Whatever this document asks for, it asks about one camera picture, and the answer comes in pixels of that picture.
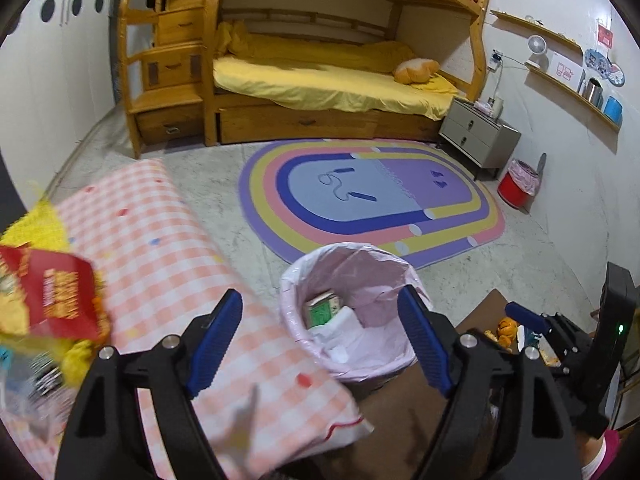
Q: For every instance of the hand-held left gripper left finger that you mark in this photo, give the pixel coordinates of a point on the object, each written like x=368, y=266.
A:
x=215, y=347

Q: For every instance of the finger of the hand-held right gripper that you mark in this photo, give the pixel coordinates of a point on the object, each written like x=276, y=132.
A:
x=524, y=316

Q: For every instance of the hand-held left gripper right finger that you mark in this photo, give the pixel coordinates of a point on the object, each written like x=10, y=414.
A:
x=425, y=345

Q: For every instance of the white plastic bag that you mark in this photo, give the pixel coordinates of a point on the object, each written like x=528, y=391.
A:
x=345, y=335

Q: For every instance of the trash can with pink bag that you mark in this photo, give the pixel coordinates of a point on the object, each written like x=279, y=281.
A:
x=350, y=270

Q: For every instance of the green cardboard box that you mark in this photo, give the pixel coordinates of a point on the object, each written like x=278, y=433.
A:
x=322, y=312

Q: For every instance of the red snack packet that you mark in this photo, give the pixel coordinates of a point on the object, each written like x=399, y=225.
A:
x=60, y=290

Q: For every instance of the clear plastic wrapper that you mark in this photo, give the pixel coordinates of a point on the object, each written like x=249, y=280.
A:
x=30, y=395

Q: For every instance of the red and yellow snack bag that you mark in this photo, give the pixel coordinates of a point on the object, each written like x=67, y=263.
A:
x=40, y=222

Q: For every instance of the person's right forearm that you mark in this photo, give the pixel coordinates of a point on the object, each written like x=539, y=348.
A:
x=600, y=455

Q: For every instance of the small orange toy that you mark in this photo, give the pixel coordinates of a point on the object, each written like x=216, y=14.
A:
x=506, y=332

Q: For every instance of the pink checkered tablecloth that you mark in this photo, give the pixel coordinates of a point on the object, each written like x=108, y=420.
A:
x=150, y=240

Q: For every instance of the red bin with pink bag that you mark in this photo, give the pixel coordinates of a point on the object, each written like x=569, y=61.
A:
x=515, y=190

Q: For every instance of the rainbow oval rug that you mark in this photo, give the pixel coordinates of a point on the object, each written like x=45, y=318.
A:
x=310, y=195

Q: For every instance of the grey nightstand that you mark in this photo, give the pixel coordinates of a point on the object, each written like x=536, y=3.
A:
x=475, y=135

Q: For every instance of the white cup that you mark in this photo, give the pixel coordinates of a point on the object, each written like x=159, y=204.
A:
x=496, y=106

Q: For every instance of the blue container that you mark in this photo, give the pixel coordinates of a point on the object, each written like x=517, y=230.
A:
x=613, y=110

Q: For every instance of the metal cup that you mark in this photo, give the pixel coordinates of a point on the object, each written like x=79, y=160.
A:
x=592, y=92

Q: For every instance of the wooden bunk bed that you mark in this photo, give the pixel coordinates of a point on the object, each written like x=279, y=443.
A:
x=300, y=124

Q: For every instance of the white box with red print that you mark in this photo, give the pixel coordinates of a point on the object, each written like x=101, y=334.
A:
x=565, y=67

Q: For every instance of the blue round hand fan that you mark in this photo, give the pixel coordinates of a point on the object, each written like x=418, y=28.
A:
x=597, y=60

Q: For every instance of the orange plush toy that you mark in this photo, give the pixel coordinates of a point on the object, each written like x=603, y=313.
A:
x=415, y=71

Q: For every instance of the small white fan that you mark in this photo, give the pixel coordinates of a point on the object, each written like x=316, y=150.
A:
x=536, y=45

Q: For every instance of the wooden staircase with drawers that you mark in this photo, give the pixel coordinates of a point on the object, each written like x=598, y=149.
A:
x=170, y=67

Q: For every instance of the yellow bed sheet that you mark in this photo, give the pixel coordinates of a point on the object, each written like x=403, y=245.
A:
x=310, y=80

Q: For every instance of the white wardrobe with dark circles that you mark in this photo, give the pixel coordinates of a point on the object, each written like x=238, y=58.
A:
x=60, y=60

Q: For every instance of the long wooden wall shelf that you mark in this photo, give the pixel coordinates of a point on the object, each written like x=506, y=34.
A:
x=575, y=92
x=540, y=27

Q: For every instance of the white wall socket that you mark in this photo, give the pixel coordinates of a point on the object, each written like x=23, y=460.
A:
x=496, y=60

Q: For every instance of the red wall paper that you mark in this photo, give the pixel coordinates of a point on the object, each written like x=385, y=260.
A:
x=605, y=35

